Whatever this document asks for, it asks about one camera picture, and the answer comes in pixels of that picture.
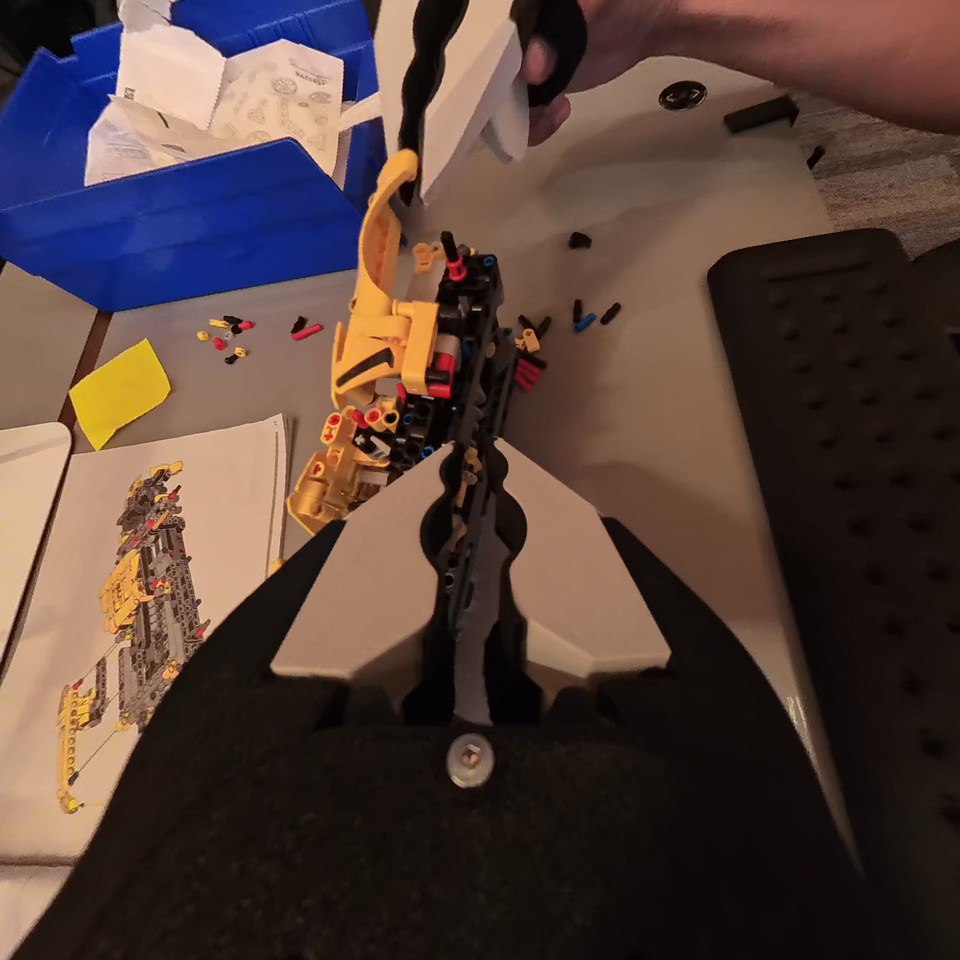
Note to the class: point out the red yellow blue brick pieces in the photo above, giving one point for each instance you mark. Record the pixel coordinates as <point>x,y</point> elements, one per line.
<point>581,324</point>

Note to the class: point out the crumpled white paper bags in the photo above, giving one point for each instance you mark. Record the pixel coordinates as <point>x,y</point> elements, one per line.
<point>172,82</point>

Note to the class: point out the yellow black brick car model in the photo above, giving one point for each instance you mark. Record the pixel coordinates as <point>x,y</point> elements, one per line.
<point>465,300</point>

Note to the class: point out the open instruction booklet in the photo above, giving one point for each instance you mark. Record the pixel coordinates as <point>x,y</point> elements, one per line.
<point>225,487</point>

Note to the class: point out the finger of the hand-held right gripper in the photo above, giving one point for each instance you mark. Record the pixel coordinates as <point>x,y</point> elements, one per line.
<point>390,60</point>
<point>472,97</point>

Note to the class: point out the blue storage bin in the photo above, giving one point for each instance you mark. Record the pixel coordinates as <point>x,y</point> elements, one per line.
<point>187,240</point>

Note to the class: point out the small black block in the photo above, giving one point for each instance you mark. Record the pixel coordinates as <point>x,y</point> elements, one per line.
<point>761,116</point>

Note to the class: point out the black desk grommet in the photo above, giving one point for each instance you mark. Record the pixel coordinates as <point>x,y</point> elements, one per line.
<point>682,97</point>

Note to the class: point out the tiny red yellow brick pins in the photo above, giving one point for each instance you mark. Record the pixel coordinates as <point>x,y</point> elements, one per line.
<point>307,330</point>

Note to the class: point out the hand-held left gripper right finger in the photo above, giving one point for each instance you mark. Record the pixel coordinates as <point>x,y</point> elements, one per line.
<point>585,592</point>

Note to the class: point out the black perforated office chair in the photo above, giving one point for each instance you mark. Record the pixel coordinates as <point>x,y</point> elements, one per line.
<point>847,450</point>

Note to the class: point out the yellow sticky note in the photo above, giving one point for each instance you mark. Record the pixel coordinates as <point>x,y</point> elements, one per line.
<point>120,390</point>

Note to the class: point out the yellow curved brick fender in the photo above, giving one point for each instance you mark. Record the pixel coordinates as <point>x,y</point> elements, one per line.
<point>375,315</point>

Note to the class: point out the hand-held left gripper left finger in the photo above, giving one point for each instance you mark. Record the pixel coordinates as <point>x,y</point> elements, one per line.
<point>360,600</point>

